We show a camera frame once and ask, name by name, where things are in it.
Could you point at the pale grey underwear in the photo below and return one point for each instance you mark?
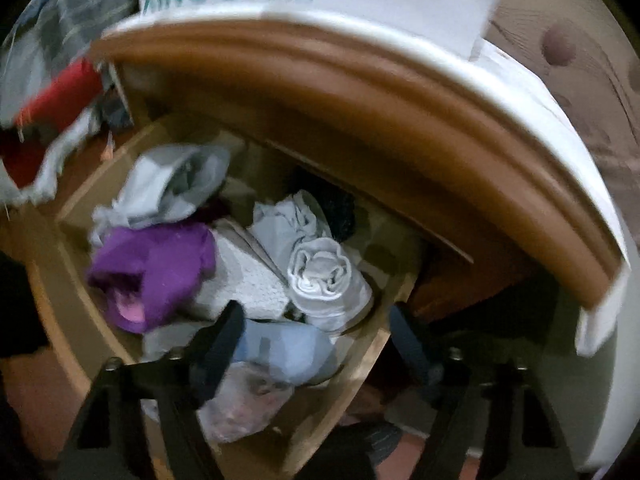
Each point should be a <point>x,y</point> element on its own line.
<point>155,185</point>

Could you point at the black underwear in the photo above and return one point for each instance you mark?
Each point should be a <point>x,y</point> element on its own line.
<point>340,210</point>

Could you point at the purple bra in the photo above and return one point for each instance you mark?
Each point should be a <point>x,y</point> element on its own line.
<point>165,265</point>

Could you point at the rolled white underwear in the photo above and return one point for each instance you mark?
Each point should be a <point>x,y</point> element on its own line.
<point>325,280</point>

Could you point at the white textured underwear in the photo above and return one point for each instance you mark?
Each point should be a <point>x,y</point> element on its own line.
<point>245,275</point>

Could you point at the dark striped cloth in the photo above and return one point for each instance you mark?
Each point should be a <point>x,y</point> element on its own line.
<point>370,440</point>

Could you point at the pale patterned sock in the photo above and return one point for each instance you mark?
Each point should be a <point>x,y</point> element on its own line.
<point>240,405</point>

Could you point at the grey plaid cloth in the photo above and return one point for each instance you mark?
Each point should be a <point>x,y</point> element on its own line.
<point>65,15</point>

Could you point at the wooden drawer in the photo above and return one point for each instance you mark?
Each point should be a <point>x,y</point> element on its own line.
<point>75,270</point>

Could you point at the red cloth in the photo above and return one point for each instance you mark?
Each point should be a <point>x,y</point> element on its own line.
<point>65,90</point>

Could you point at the printed beige curtain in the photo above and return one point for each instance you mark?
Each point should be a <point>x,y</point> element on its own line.
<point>590,100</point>

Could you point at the light blue underwear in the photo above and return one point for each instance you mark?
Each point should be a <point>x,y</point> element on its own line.
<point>290,350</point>

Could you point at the dark floral cloth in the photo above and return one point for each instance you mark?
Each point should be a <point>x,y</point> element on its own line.
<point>117,105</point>

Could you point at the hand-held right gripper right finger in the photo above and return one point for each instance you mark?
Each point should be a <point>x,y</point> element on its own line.
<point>410,345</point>

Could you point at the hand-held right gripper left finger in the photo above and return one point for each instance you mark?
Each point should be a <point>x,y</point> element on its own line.
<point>220,355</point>

